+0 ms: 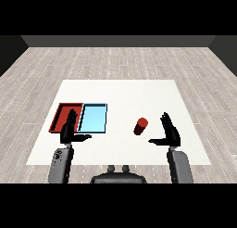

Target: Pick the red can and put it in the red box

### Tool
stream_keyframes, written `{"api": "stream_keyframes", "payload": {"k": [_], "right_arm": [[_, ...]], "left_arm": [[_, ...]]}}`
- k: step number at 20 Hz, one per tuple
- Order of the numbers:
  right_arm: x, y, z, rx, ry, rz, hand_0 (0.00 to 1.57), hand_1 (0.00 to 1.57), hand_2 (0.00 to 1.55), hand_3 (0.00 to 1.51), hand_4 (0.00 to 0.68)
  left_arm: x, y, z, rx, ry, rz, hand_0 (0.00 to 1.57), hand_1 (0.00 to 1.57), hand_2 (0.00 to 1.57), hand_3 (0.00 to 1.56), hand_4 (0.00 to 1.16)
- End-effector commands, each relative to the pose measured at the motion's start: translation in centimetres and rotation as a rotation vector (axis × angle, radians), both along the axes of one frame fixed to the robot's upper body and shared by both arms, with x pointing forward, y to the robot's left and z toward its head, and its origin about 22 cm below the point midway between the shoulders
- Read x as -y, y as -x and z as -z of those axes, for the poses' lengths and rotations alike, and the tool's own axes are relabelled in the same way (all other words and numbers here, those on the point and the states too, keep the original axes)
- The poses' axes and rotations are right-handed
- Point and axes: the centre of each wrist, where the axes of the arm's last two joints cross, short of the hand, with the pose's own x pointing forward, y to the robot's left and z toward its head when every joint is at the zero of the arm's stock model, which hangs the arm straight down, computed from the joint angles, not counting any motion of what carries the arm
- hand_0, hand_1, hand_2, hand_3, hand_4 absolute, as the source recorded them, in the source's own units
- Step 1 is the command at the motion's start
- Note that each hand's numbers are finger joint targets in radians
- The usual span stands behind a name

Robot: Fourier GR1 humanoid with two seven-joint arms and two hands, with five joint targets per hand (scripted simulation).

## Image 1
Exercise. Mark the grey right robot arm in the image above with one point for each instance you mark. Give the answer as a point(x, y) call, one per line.
point(180, 165)

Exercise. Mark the red can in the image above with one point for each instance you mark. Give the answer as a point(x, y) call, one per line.
point(140, 126)

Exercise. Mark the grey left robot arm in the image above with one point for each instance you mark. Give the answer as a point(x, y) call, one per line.
point(61, 165)

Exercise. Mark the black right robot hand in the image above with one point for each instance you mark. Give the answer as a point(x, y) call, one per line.
point(171, 133)

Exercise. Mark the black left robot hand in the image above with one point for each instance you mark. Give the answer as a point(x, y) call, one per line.
point(68, 131)

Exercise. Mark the light blue shallow open box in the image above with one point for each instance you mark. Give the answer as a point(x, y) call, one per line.
point(92, 118)

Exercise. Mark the red shallow open box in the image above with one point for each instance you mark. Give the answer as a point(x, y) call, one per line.
point(62, 116)

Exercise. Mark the dark grey robot body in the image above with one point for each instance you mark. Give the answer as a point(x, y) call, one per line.
point(118, 176)

